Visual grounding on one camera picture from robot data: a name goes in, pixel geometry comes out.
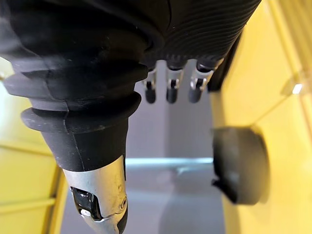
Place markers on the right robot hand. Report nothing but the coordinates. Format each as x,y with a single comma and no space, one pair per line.
80,73

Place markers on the black plastic housing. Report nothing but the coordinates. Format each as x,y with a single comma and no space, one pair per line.
239,165

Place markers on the grey metal shelf rail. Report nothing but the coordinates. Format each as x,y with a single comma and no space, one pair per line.
156,162

